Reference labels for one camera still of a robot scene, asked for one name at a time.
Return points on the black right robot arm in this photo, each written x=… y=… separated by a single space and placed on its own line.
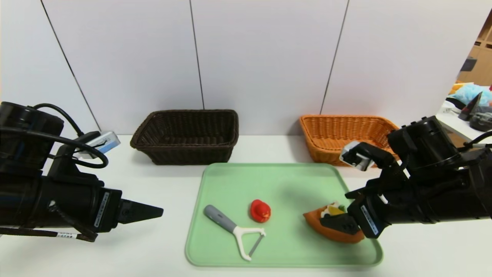
x=442 y=184

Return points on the dark brown wicker basket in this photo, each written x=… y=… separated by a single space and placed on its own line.
x=184 y=154

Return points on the dark small box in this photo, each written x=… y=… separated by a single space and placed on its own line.
x=467 y=64

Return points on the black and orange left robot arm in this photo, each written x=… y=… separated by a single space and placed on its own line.
x=38 y=204

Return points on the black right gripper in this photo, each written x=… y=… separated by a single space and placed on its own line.
x=368 y=219

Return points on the orange wicker basket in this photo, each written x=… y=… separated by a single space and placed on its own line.
x=330 y=134

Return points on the green plastic tray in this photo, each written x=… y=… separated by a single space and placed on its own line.
x=292 y=184

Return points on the white side table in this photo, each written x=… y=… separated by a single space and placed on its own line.
x=457 y=127

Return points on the black round object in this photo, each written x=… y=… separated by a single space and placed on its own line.
x=481 y=121

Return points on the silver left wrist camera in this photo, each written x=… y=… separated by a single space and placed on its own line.
x=102 y=141

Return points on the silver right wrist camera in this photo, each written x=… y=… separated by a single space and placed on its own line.
x=355 y=156

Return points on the red rubber duck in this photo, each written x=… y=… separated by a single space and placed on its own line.
x=260 y=211

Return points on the wooden shelf unit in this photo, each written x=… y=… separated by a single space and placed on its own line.
x=482 y=65

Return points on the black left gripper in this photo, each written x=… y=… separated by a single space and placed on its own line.
x=105 y=211

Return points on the blue fluffy toy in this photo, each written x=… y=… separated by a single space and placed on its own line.
x=467 y=93

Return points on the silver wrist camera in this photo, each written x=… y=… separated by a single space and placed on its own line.
x=102 y=141
x=355 y=156

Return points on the black cone object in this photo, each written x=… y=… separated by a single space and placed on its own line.
x=469 y=109

